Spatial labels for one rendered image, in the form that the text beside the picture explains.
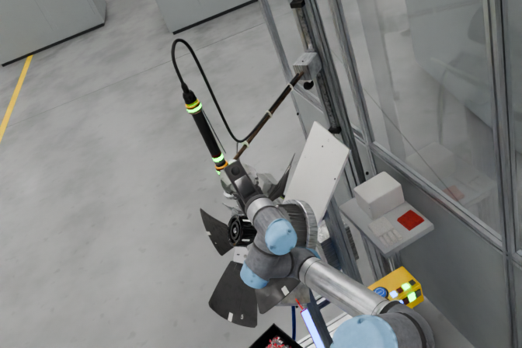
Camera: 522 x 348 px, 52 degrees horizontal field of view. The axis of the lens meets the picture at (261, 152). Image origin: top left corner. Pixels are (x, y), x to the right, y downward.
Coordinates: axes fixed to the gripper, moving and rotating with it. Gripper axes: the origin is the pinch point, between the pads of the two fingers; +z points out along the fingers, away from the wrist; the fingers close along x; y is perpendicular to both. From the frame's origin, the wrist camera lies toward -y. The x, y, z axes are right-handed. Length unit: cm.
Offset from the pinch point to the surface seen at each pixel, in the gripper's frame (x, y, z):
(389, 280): 30, 59, -18
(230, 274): -14, 59, 22
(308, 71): 48, 11, 46
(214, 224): -10, 53, 45
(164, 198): -31, 167, 241
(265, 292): -7.3, 49.3, -3.6
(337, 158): 40, 34, 20
